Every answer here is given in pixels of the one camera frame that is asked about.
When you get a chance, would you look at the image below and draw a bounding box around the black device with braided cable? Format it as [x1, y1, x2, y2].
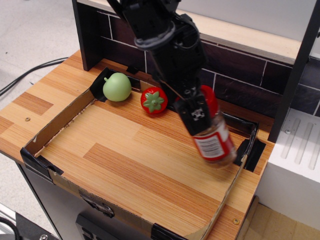
[0, 213, 59, 240]

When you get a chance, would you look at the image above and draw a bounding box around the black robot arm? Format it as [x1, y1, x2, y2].
[108, 0, 211, 136]

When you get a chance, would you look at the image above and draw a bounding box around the cardboard fence with black tape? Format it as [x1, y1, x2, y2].
[20, 69, 265, 240]

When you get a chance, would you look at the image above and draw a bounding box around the green toy apple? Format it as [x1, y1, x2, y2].
[102, 72, 132, 102]

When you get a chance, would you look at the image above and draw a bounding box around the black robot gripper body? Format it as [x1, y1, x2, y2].
[134, 14, 207, 100]

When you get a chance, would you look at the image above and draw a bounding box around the red toy tomato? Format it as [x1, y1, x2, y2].
[140, 87, 168, 115]

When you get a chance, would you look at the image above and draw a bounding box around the black floor cable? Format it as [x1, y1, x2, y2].
[0, 57, 69, 97]

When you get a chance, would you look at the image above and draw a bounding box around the red-capped basil spice bottle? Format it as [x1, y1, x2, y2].
[191, 85, 237, 169]

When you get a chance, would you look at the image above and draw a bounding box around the white side cabinet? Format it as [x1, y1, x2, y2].
[256, 109, 320, 229]

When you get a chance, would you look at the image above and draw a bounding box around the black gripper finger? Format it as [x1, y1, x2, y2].
[173, 92, 211, 136]

